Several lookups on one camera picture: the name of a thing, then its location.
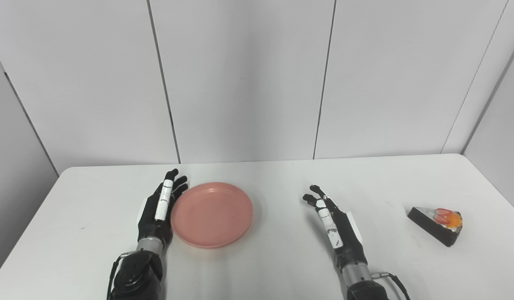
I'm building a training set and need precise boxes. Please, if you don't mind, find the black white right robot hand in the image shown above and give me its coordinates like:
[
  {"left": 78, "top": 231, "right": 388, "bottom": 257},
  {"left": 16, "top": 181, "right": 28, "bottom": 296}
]
[{"left": 302, "top": 185, "right": 368, "bottom": 269}]

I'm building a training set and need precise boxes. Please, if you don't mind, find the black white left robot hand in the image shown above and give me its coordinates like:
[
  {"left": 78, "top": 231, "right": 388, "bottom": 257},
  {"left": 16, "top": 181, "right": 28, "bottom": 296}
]
[{"left": 137, "top": 168, "right": 189, "bottom": 246}]

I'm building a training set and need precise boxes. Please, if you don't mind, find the pink round plate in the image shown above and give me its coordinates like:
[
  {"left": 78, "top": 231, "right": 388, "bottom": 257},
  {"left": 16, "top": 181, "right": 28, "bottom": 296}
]
[{"left": 170, "top": 182, "right": 254, "bottom": 249}]

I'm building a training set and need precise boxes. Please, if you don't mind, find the chocolate cake slice with fruit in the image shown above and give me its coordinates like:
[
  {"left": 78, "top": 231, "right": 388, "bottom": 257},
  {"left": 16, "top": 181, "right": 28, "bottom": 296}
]
[{"left": 408, "top": 206, "right": 463, "bottom": 248}]

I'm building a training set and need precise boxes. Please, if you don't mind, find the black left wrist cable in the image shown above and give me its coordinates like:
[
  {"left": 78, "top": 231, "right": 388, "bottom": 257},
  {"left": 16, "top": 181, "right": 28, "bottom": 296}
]
[{"left": 106, "top": 252, "right": 135, "bottom": 300}]

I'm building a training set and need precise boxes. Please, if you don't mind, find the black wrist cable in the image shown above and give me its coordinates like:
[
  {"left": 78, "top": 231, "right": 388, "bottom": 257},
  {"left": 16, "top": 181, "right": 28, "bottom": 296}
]
[
  {"left": 106, "top": 252, "right": 135, "bottom": 300},
  {"left": 372, "top": 272, "right": 412, "bottom": 300}
]

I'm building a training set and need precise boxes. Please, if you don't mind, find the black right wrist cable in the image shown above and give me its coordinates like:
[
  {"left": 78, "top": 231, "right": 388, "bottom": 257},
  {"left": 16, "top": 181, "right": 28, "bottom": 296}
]
[{"left": 372, "top": 272, "right": 412, "bottom": 300}]

